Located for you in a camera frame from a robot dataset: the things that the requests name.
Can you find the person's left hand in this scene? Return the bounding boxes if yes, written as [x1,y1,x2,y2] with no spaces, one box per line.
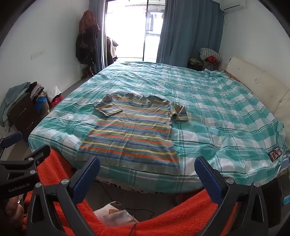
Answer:
[5,196,25,229]

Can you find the wide blue curtain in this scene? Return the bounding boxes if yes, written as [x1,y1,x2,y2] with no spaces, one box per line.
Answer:
[156,0,223,68]

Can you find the dark hanging clothes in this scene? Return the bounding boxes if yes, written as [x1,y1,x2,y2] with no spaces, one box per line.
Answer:
[75,10,101,80]

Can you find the dark jackets by door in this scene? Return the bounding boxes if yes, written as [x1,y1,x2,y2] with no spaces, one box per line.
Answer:
[106,36,119,66]

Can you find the pile of folded clothes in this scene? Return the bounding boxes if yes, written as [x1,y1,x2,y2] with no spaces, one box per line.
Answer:
[27,81,46,100]

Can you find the striped rolled blanket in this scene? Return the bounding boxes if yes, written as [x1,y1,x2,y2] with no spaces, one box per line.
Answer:
[199,48,223,63]

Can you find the striped knit sweater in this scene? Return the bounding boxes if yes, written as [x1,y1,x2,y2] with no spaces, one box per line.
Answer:
[75,93,189,169]

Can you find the cream padded headboard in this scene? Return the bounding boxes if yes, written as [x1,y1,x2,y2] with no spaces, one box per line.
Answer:
[223,57,290,141]

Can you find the narrow blue curtain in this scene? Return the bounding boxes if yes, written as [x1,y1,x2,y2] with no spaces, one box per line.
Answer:
[88,0,109,71]

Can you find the blue plastic bag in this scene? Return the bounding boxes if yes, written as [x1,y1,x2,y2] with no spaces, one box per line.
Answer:
[34,95,49,114]

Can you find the dark nightstand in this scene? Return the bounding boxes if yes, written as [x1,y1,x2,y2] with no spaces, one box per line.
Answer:
[187,61,218,72]

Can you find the grey-blue draped cloth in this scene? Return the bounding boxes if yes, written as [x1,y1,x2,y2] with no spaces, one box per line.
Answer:
[0,82,31,127]

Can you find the glass balcony door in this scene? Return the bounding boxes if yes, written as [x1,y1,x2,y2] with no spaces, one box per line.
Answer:
[105,0,167,66]

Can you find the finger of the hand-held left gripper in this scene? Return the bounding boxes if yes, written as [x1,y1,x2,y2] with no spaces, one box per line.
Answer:
[0,131,23,159]
[24,145,51,166]

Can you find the papers on floor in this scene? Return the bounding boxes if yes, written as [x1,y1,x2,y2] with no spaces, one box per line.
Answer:
[94,201,140,227]

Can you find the black cable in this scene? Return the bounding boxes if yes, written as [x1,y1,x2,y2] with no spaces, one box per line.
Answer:
[97,180,155,219]

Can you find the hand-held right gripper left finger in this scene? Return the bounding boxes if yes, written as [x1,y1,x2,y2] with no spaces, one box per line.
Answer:
[24,156,101,236]

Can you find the white air conditioner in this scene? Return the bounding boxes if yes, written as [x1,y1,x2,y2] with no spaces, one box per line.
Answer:
[220,0,247,11]

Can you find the bed with teal plaid sheet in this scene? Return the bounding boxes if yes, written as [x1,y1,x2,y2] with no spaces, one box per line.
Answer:
[28,61,287,193]

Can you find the red box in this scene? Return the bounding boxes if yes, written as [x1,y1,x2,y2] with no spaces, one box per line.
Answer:
[46,94,64,109]

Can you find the brown wooden dresser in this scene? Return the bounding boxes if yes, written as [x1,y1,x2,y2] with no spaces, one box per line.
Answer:
[7,92,49,137]

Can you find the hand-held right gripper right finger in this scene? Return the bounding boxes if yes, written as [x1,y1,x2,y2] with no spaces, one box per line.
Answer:
[194,156,270,236]

